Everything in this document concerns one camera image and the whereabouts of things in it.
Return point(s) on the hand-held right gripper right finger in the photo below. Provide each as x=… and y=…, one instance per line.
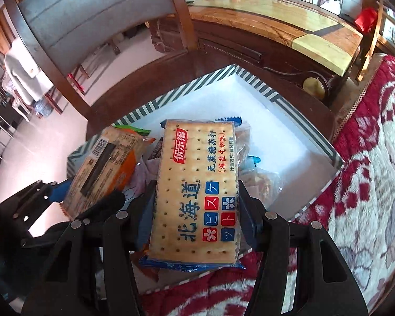
x=250, y=223

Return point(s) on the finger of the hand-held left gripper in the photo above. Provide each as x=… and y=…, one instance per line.
x=108, y=200
x=61, y=191

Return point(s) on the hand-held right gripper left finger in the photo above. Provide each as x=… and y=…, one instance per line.
x=141, y=217

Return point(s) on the orange snack packet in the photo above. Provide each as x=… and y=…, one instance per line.
x=98, y=171

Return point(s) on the clear zip bag brown snacks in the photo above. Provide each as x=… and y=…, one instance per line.
x=260, y=184

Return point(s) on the blue white snack packet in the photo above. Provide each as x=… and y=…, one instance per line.
x=253, y=162

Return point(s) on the blue edged cracker packet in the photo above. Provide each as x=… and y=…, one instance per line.
x=197, y=187

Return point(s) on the green black snack packet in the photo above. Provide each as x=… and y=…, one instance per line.
x=128, y=127

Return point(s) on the green white striped box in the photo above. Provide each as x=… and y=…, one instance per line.
x=283, y=131

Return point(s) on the metal rack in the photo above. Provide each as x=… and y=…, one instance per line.
x=0, y=118

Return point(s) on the white cloth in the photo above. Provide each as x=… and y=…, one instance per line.
x=26, y=69

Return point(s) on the floral fleece blanket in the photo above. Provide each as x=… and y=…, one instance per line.
x=365, y=171

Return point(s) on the wooden chair grey cushion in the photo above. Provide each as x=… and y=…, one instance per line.
x=85, y=10

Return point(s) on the marble top wooden table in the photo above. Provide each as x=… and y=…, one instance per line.
x=266, y=16

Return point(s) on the wooden shelf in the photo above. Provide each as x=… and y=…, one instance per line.
x=381, y=46

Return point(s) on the red cloth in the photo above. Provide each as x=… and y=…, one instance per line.
x=366, y=19

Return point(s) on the wedding photo frame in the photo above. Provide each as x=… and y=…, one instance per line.
x=330, y=0

